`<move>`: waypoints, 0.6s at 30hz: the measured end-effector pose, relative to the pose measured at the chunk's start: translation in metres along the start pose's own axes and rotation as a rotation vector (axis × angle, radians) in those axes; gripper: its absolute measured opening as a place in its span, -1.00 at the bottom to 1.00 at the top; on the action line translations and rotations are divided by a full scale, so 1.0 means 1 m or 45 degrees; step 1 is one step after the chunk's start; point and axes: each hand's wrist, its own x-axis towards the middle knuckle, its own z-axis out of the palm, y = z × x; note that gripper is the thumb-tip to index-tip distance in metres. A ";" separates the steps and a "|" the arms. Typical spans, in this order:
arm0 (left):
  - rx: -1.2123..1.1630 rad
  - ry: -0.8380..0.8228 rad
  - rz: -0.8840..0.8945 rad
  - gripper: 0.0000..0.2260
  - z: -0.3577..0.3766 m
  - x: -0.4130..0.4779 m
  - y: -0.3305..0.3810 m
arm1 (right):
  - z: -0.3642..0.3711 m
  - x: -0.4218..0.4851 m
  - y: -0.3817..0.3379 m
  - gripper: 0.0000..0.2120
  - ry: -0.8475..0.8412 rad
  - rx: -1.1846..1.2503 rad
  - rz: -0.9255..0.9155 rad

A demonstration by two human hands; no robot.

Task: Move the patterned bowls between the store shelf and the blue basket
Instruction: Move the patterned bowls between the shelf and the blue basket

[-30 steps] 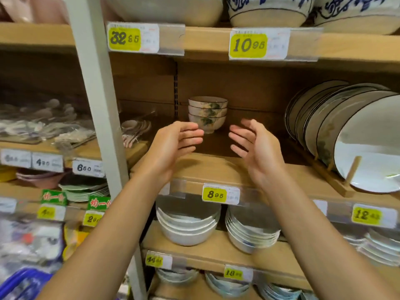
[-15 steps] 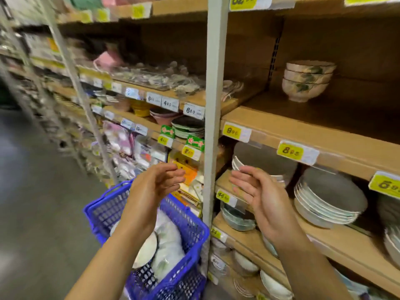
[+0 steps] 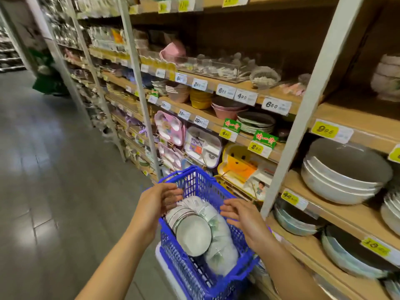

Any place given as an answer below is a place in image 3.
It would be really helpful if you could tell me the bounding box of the person's right hand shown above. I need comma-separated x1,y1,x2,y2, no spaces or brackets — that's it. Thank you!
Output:
220,199,277,255

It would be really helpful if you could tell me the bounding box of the person's left hand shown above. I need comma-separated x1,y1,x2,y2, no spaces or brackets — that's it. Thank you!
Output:
128,183,184,244

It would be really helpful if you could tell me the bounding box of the blue shopping basket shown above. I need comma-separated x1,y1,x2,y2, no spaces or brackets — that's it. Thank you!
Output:
157,165,260,300

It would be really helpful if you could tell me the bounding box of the nested row of floral bowls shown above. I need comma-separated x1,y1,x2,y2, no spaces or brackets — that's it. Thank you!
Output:
165,196,240,277

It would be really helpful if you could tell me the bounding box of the person's right forearm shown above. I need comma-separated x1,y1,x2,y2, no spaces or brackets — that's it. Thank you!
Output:
257,235,332,300

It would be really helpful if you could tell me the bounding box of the person's left forearm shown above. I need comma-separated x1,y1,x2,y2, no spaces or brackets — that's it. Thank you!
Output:
75,226,152,300

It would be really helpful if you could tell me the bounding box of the stack of large white bowls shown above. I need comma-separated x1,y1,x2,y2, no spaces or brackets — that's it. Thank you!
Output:
300,137,394,206

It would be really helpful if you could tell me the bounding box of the yellow price tag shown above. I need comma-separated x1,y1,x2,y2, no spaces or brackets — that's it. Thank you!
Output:
360,236,400,266
280,189,309,211
387,145,400,164
310,119,354,144

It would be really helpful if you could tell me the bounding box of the pink divided kids plate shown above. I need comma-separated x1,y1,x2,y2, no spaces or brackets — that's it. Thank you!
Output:
154,110,187,147
157,142,185,172

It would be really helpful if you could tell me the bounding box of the white-lidded green storage box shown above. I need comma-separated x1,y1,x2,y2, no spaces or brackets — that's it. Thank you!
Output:
155,242,183,300

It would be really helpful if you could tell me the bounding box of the green sign price tag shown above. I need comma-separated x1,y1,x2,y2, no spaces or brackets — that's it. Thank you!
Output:
247,130,279,159
218,118,242,143

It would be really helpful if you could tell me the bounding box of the white divided kids plate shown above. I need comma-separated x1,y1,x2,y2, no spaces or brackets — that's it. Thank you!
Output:
183,126,223,169

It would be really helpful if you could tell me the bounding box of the stack of pale green plates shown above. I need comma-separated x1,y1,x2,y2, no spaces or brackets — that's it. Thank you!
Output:
236,111,276,135

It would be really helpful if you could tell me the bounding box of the clear box of spoons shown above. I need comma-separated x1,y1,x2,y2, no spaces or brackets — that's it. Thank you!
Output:
175,52,250,84

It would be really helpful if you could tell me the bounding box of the green floor display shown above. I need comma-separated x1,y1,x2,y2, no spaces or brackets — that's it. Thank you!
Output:
32,48,69,97

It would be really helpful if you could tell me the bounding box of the distant metal rack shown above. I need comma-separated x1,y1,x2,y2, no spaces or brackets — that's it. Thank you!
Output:
0,26,26,73

